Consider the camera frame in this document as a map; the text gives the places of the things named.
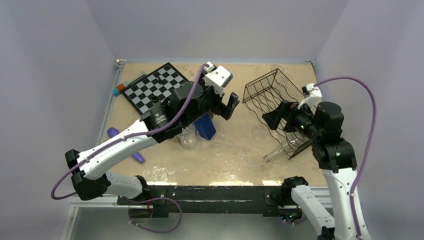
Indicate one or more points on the black wire wine rack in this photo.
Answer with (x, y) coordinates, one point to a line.
(265, 93)

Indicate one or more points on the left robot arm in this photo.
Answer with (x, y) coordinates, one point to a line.
(91, 169)

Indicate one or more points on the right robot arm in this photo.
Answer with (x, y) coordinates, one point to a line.
(337, 160)

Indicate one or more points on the orange blue marker block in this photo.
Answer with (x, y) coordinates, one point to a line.
(119, 89)

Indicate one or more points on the black white chessboard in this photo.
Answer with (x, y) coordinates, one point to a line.
(139, 95)

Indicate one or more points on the clear wine bottle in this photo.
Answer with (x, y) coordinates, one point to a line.
(292, 144)

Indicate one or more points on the clear bottle front silver cap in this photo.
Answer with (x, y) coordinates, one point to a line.
(188, 138)

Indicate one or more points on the blue square bottle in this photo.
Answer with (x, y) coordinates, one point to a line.
(205, 127)

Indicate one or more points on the dark bottle with label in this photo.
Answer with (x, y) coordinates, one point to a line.
(154, 100)

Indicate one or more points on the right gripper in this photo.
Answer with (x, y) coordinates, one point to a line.
(273, 117)

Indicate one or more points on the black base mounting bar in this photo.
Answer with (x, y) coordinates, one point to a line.
(162, 200)

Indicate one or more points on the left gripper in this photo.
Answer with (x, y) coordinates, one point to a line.
(225, 110)

